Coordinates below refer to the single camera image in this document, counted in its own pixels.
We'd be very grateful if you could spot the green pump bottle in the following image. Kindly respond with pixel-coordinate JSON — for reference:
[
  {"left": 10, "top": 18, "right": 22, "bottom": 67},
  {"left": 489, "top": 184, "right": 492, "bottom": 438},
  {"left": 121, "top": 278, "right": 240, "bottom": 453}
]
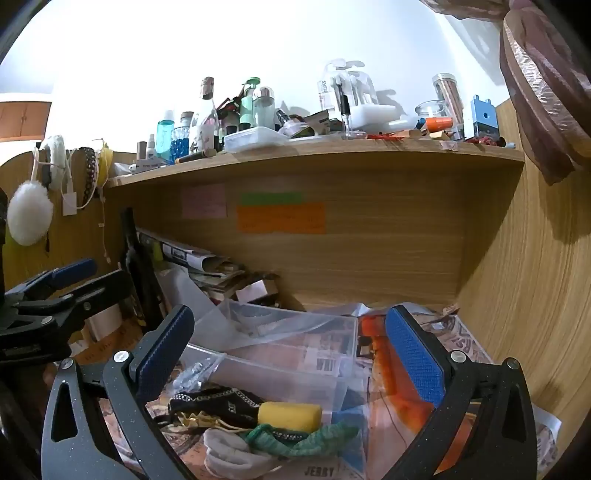
[{"left": 239, "top": 77, "right": 259, "bottom": 132}]

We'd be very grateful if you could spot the clear pump bottle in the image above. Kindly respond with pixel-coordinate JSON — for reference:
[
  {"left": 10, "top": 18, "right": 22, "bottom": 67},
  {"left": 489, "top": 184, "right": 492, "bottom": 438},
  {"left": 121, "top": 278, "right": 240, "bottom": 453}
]
[{"left": 318, "top": 59, "right": 356, "bottom": 114}]

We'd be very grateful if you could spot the green knitted cloth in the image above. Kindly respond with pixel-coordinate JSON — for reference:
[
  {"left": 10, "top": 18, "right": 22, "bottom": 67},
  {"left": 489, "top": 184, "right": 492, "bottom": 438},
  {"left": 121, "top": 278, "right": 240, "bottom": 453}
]
[{"left": 245, "top": 421, "right": 360, "bottom": 459}]

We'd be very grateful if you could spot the yellow sponge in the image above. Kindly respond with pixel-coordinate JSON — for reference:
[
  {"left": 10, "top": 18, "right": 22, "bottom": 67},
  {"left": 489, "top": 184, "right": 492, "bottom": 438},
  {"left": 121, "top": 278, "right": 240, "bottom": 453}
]
[{"left": 257, "top": 401, "right": 322, "bottom": 435}]

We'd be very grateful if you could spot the clear glass jar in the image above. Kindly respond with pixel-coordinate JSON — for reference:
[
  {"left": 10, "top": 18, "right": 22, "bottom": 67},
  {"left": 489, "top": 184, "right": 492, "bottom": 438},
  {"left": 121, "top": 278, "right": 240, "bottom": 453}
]
[{"left": 414, "top": 100, "right": 451, "bottom": 130}]

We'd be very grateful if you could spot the brown hanging bag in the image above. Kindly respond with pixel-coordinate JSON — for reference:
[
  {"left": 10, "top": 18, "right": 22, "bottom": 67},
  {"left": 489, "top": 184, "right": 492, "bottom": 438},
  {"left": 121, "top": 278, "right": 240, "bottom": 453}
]
[{"left": 501, "top": 7, "right": 591, "bottom": 185}]

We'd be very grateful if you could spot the blue bead bottle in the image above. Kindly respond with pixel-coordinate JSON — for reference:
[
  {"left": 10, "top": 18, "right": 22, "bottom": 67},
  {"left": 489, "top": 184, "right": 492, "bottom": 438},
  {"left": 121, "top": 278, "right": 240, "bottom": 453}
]
[{"left": 171, "top": 112, "right": 195, "bottom": 162}]

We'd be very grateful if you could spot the tall clear tube container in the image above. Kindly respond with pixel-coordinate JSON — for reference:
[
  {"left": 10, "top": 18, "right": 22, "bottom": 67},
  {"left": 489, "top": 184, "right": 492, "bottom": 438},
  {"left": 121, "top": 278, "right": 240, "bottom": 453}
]
[{"left": 433, "top": 73, "right": 465, "bottom": 139}]

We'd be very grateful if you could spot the blue liquid bottle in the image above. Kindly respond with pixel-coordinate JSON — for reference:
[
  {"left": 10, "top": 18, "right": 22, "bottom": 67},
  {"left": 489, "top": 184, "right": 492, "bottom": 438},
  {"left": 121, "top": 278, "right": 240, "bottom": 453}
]
[{"left": 156, "top": 111, "right": 176, "bottom": 162}]

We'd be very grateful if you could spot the white carton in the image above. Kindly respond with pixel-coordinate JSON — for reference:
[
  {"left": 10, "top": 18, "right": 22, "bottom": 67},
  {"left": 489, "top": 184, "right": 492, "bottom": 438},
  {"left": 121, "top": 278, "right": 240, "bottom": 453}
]
[{"left": 88, "top": 302, "right": 123, "bottom": 342}]

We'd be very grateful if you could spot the rolled newspaper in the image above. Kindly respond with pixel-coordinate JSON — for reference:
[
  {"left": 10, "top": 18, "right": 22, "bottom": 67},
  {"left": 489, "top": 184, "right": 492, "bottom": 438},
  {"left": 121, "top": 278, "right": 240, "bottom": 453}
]
[{"left": 136, "top": 226, "right": 245, "bottom": 278}]

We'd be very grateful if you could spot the pink sticky note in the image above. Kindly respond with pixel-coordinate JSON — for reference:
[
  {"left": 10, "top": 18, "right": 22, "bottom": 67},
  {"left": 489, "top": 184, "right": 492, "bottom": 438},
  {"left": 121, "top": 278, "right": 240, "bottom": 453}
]
[{"left": 181, "top": 185, "right": 228, "bottom": 219}]

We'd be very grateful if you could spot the wooden cabinet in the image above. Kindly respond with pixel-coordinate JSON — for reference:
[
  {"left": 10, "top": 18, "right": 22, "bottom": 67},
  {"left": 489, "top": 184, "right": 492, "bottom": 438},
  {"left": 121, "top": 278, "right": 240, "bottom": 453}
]
[{"left": 0, "top": 102, "right": 51, "bottom": 139}]

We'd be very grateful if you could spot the dark brown cylinder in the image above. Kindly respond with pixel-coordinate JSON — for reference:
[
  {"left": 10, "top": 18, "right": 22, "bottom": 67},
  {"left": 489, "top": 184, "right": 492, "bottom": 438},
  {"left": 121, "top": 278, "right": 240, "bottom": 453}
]
[{"left": 175, "top": 148, "right": 218, "bottom": 164}]

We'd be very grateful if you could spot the white pompom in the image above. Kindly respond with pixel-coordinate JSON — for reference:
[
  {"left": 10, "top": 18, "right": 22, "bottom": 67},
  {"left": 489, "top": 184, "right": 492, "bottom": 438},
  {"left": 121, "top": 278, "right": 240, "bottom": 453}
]
[{"left": 7, "top": 181, "right": 54, "bottom": 246}]

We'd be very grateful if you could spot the green sticky note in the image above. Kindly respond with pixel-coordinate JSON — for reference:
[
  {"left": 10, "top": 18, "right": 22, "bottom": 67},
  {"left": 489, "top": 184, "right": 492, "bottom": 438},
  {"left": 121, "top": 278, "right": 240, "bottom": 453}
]
[{"left": 240, "top": 192, "right": 305, "bottom": 206}]

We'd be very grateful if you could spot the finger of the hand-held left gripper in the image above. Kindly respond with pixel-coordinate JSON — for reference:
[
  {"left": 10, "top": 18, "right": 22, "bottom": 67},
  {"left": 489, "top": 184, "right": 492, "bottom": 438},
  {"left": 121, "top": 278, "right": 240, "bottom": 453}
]
[
  {"left": 4, "top": 258, "right": 98, "bottom": 305},
  {"left": 28, "top": 270, "right": 134, "bottom": 333}
]

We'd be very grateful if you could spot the gold ribbon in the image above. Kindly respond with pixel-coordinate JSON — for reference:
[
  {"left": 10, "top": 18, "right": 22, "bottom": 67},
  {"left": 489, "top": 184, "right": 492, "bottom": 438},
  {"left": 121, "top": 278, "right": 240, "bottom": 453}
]
[{"left": 173, "top": 412, "right": 250, "bottom": 432}]

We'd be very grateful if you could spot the blue cloth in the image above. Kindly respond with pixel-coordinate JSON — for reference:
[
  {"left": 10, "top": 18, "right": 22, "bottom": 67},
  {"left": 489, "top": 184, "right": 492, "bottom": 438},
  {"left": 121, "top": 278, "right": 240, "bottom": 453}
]
[{"left": 331, "top": 408, "right": 370, "bottom": 425}]

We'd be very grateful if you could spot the blue box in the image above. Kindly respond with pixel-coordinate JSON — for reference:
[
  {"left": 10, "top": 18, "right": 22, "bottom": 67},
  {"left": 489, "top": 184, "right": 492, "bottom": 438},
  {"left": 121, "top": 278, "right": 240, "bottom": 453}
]
[{"left": 470, "top": 95, "right": 500, "bottom": 139}]

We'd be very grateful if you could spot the yellow cloth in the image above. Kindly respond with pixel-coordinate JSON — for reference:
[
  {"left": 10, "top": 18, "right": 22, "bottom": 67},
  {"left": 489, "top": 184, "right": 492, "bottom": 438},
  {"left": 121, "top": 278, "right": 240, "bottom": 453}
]
[{"left": 98, "top": 143, "right": 115, "bottom": 185}]

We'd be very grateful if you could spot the small clear plastic bag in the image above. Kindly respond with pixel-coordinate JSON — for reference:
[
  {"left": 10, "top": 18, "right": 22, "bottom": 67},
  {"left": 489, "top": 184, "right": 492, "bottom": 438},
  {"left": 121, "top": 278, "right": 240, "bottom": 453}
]
[{"left": 173, "top": 353, "right": 227, "bottom": 393}]

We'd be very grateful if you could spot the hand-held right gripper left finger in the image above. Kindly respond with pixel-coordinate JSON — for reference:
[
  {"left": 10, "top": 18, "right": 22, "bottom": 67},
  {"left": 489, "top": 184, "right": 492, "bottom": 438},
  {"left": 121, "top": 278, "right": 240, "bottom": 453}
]
[{"left": 41, "top": 305, "right": 199, "bottom": 480}]

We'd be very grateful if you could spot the patterned headband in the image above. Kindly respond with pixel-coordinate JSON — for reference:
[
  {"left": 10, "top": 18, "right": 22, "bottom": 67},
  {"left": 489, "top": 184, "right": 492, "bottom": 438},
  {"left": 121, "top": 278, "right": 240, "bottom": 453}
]
[{"left": 81, "top": 147, "right": 100, "bottom": 208}]

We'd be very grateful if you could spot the clear glass bottle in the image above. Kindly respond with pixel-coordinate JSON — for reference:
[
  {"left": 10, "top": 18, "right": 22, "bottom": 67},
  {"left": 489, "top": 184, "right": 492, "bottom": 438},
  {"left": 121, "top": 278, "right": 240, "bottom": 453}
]
[{"left": 189, "top": 77, "right": 220, "bottom": 155}]

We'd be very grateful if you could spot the pale bottle with silver cap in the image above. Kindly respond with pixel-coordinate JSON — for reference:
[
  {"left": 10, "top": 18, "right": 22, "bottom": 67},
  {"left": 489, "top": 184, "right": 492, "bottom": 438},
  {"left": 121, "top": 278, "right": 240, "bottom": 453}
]
[{"left": 253, "top": 87, "right": 277, "bottom": 130}]

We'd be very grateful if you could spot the printed newspaper sheet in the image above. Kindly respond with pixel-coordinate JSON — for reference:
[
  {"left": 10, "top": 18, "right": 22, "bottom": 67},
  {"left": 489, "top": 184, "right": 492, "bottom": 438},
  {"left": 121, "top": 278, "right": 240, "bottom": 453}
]
[{"left": 74, "top": 302, "right": 564, "bottom": 480}]

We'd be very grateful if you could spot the white fluffy pad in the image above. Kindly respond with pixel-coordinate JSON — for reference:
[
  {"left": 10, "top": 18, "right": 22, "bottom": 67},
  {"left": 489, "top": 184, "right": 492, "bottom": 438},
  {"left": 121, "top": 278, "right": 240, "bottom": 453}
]
[{"left": 41, "top": 135, "right": 70, "bottom": 191}]

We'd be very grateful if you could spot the white sock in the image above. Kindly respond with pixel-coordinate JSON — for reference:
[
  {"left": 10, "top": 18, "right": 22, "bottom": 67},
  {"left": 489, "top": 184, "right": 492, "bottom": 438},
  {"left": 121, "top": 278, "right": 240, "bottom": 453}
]
[{"left": 203, "top": 427, "right": 296, "bottom": 478}]

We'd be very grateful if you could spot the cardboard box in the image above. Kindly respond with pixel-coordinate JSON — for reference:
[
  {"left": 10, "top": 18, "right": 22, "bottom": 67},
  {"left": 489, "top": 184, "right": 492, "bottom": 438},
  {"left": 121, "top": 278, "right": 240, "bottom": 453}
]
[{"left": 104, "top": 138, "right": 526, "bottom": 189}]

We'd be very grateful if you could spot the white plastic bag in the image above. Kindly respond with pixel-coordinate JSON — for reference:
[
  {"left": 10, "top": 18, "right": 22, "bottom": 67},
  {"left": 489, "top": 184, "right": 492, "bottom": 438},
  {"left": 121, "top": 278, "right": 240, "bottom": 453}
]
[{"left": 154, "top": 265, "right": 222, "bottom": 324}]

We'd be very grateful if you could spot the clear lidded plastic case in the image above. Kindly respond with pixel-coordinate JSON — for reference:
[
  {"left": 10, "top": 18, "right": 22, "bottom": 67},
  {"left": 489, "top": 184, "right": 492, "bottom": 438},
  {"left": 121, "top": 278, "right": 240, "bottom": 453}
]
[{"left": 223, "top": 127, "right": 288, "bottom": 153}]

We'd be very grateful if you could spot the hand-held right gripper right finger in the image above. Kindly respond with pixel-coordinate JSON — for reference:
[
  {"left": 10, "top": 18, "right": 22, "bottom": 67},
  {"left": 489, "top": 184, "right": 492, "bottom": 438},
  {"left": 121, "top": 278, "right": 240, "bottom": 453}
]
[{"left": 383, "top": 305, "right": 539, "bottom": 480}]

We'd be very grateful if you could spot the orange sticky note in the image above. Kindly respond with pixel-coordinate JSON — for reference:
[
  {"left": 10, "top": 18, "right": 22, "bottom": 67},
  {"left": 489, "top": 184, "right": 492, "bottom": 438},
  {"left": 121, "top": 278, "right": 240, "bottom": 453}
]
[{"left": 237, "top": 202, "right": 326, "bottom": 234}]

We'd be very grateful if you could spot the clear plastic storage box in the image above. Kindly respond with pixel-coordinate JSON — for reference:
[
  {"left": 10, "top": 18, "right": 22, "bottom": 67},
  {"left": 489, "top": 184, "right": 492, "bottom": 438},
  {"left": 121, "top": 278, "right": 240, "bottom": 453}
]
[{"left": 178, "top": 298, "right": 361, "bottom": 416}]

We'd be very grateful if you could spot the black chain-trimmed cloth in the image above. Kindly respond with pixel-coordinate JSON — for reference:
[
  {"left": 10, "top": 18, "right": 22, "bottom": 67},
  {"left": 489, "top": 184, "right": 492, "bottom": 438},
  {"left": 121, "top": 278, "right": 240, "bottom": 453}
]
[{"left": 167, "top": 387, "right": 265, "bottom": 428}]

